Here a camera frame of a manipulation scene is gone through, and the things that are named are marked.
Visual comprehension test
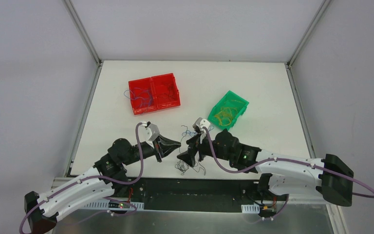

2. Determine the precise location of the wire bundle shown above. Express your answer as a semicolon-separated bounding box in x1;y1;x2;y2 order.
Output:
174;125;207;176

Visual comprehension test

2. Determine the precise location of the blue wire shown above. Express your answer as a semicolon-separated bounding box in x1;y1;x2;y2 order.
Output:
124;87;154;109

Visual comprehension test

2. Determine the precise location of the black wire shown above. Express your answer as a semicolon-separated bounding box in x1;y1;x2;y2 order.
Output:
157;82;179;101

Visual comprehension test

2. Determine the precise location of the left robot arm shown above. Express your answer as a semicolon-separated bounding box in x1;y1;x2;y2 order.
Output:
19;135;181;234

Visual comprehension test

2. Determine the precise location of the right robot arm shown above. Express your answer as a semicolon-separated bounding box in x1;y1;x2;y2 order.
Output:
177;130;354;207

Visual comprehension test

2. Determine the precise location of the green bin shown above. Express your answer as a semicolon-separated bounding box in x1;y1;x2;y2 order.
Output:
207;91;249;130

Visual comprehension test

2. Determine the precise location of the red double bin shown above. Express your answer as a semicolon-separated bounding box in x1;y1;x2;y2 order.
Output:
124;73;181;115

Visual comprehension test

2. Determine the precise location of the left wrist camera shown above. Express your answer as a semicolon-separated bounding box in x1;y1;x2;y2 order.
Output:
141;121;160;147

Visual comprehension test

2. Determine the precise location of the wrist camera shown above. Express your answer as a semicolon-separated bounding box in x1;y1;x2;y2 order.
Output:
192;117;210;143
141;121;160;147

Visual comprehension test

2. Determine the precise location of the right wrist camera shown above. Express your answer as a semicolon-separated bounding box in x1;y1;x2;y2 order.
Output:
192;117;210;143

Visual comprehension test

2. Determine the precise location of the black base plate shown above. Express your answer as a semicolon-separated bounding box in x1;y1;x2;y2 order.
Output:
114;178;286;213

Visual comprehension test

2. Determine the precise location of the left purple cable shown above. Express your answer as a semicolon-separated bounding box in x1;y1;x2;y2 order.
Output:
19;122;145;234

